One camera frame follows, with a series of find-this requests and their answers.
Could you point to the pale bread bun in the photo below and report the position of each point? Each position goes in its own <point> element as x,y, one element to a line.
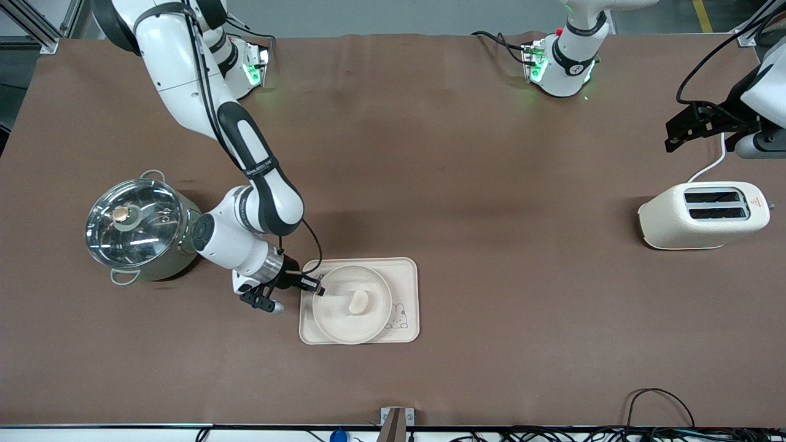
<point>359,302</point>

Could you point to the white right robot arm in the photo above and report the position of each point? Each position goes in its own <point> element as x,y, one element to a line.
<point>184,73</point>

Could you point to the brown table cover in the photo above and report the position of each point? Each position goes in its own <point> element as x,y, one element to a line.
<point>552,307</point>

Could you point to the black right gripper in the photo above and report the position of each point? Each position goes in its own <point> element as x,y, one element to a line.
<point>289,278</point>

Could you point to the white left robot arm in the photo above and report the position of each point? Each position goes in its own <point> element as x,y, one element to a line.
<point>568,67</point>

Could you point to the white two-slot toaster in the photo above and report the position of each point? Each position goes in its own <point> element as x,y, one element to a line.
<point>688,224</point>

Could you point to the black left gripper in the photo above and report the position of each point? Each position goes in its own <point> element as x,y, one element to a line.
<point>723,120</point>

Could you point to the white round plate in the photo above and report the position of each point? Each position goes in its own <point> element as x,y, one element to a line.
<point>338,319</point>

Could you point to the glass pot lid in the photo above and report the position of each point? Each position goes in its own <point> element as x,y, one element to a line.
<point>144,239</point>

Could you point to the metal table clamp bracket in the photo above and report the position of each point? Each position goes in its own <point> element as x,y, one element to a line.
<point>396,423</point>

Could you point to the aluminium frame profile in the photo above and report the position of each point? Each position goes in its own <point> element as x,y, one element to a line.
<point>31,27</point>
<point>752,27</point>

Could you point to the blue round object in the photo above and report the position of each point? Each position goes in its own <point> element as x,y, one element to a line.
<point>338,436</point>

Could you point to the stainless steel pot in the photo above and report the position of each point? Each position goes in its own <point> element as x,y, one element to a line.
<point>178,261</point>

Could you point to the white table edge rail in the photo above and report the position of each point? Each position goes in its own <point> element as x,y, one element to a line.
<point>123,433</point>

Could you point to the white rectangular rabbit tray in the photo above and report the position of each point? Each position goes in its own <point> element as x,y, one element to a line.
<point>405,273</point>

